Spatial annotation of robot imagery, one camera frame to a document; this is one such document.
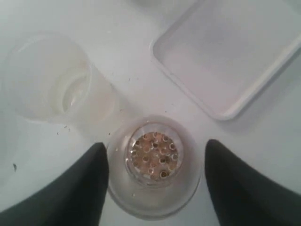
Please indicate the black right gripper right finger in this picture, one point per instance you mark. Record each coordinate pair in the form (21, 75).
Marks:
(242, 196)

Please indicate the small wooden blocks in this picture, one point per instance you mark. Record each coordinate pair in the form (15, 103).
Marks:
(155, 156)

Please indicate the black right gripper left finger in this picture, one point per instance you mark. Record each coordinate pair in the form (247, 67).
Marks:
(76, 198)

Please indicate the translucent plastic deli container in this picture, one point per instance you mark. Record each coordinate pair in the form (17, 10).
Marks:
(49, 77)

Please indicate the clear plastic shaker lid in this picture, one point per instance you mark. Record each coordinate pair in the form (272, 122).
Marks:
(145, 198)

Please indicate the white rectangular tray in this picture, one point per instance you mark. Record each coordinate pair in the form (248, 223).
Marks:
(221, 53)

